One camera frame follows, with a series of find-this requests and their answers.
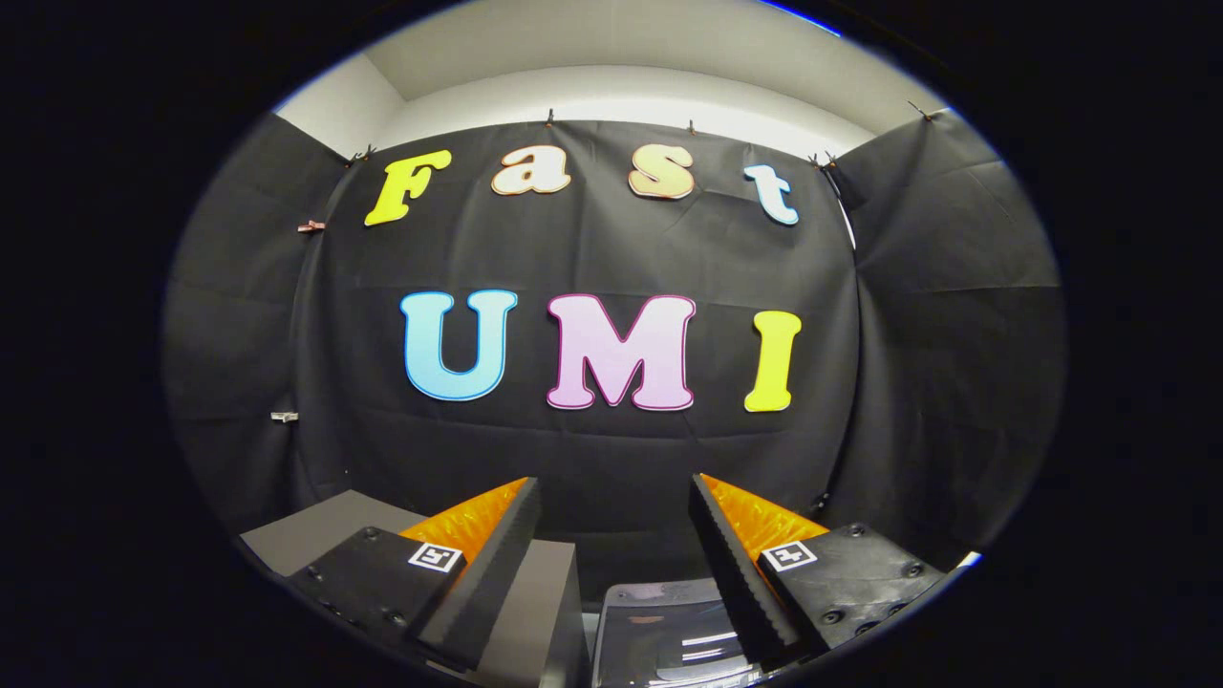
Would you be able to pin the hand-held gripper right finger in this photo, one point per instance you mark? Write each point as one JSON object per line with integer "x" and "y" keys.
{"x": 731, "y": 573}

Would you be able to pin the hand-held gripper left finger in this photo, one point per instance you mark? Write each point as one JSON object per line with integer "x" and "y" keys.
{"x": 497, "y": 573}

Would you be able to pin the black backdrop cloth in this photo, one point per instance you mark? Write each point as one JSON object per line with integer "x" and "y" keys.
{"x": 621, "y": 449}

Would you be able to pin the copper cloth clip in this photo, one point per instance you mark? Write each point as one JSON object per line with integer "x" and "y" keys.
{"x": 311, "y": 226}

